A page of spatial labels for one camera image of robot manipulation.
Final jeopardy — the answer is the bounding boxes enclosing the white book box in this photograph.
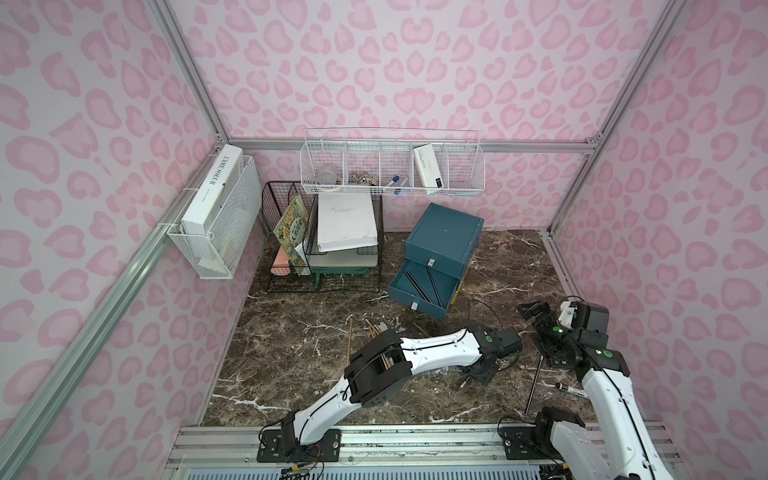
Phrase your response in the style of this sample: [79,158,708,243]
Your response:
[181,144,245,235]

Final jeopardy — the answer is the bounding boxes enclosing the green stool frame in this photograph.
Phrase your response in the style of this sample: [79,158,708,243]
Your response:
[313,267,380,292]

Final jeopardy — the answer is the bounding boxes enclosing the teal drawer cabinet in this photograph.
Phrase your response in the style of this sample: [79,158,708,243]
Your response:
[404,203,484,278]

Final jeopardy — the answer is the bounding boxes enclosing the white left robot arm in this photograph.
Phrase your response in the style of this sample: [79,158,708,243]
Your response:
[281,325,523,454]

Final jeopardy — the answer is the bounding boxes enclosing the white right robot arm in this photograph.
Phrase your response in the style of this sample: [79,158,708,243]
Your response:
[517,298,672,479]

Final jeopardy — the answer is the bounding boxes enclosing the black marker pen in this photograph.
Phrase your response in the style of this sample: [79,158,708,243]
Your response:
[555,382,589,399]

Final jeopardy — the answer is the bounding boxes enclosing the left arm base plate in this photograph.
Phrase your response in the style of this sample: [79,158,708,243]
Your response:
[256,427,342,464]

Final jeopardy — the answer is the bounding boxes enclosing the black wire file rack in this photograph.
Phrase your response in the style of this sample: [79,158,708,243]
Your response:
[259,181,383,293]

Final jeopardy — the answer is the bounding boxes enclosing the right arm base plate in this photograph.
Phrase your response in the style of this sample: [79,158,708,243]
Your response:
[497,425,562,461]

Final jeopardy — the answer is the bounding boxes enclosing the white wire wall basket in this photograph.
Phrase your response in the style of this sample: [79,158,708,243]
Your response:
[300,127,485,198]

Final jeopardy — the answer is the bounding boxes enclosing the teal drawer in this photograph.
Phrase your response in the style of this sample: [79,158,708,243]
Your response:
[388,260,461,319]

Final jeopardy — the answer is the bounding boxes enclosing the black pencils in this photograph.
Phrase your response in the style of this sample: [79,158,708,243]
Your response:
[400,264,443,307]

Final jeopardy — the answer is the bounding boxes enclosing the white small box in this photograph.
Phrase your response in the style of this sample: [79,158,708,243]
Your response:
[413,144,443,194]

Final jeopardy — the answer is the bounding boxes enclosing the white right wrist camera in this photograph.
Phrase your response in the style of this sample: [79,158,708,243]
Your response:
[558,300,578,329]

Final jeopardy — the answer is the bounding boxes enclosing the yellow pencil bundle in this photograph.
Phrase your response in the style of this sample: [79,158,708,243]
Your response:
[363,318,393,369]

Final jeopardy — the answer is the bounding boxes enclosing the white paper stack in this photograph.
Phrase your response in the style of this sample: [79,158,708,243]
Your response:
[317,193,378,253]

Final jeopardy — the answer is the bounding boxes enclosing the white wire side basket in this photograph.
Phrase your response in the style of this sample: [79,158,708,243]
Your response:
[168,155,262,280]

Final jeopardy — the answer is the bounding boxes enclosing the colorful picture book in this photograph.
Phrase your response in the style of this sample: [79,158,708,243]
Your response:
[273,195,309,270]

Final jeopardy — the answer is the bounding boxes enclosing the lone black pencil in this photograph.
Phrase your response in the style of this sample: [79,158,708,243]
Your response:
[523,355,544,416]

